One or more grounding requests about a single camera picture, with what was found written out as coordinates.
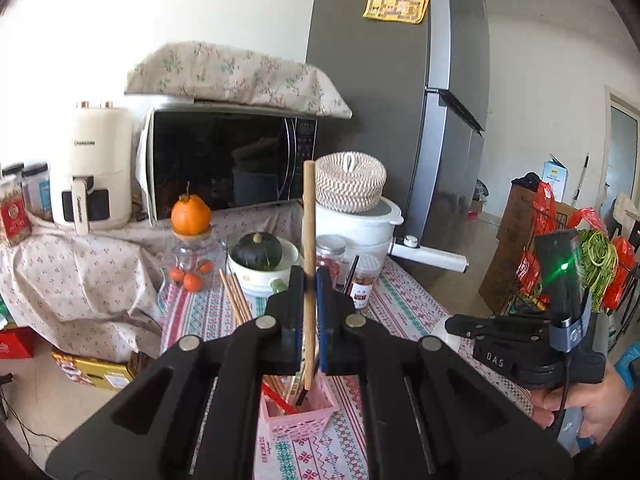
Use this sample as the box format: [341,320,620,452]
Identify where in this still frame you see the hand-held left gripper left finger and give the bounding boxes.
[45,266,306,480]

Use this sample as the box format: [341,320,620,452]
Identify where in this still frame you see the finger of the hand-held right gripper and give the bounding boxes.
[447,327,551,345]
[445,313,551,330]

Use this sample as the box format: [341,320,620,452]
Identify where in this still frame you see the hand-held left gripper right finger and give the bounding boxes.
[315,266,571,480]

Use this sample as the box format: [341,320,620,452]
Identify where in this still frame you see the black chopstick with tan end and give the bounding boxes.
[295,255,359,408]

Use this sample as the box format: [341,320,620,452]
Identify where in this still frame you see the pile of wooden chopsticks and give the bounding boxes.
[218,269,306,413]

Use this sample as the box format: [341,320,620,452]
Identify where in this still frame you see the long tan bamboo chopstick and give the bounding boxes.
[301,160,319,392]

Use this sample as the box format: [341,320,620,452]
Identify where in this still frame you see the pink perforated plastic basket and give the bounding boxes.
[259,370,338,442]

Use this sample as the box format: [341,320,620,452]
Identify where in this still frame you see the person's right hand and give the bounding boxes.
[531,360,637,457]

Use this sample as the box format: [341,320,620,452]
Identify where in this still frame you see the green leafy vegetables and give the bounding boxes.
[577,229,621,311]

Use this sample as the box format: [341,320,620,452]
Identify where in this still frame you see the short jar with red label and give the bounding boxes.
[347,254,381,311]

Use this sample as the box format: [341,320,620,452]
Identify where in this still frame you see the red plastic bag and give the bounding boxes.
[515,182,608,301]
[602,236,639,311]

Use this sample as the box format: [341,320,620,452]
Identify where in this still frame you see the tall jar of red berries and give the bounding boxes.
[316,234,347,291]

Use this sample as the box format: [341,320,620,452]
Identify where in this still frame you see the dark green squash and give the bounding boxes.
[234,232,282,268]

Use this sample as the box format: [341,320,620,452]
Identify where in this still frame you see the brown cardboard box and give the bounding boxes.
[479,182,576,311]

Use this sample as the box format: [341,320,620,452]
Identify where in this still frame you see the patterned woven tablecloth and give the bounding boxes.
[160,255,533,480]

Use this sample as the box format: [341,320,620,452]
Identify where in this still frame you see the white cling film dispenser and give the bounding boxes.
[389,235,470,273]

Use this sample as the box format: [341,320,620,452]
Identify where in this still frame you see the white rice cooker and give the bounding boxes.
[300,196,405,261]

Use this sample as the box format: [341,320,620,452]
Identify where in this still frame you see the blue and white carton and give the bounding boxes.
[542,155,570,203]

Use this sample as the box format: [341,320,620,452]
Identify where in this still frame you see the white pole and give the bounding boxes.
[574,152,591,207]

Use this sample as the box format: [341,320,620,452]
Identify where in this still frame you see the clear glass jar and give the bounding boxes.
[160,227,226,293]

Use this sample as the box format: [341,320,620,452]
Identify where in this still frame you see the large orange with stem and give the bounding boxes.
[171,182,212,236]

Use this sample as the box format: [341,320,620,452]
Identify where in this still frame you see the woven lidded basket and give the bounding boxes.
[314,151,387,211]

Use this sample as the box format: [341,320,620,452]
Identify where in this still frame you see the black microwave oven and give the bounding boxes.
[137,105,318,226]

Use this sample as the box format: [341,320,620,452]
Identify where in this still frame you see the yellow printed box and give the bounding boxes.
[51,350,136,391]

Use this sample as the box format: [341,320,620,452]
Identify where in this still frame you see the floral furniture cover cloth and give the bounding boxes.
[0,205,301,361]

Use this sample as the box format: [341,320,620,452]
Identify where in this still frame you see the grey refrigerator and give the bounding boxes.
[306,0,491,286]

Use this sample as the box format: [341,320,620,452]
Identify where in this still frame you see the floral cloth microwave cover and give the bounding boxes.
[124,41,353,120]

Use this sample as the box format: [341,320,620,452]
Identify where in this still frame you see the cream air fryer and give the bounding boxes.
[50,101,135,236]

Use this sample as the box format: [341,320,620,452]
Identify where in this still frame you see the red cardboard box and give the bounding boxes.
[0,327,36,359]

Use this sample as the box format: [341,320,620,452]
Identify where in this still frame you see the clear jar with teal label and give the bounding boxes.
[22,162,53,221]

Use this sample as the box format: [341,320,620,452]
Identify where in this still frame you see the red patterned tin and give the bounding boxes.
[0,177,32,247]

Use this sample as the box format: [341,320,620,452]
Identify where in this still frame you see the yellow printed paper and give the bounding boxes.
[362,0,433,24]

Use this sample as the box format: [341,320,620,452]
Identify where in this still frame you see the black wire rack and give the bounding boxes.
[510,210,640,341]

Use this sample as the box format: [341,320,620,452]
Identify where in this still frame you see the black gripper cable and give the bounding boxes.
[547,312,576,428]

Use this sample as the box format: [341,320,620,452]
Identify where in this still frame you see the white door frame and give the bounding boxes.
[604,85,640,241]

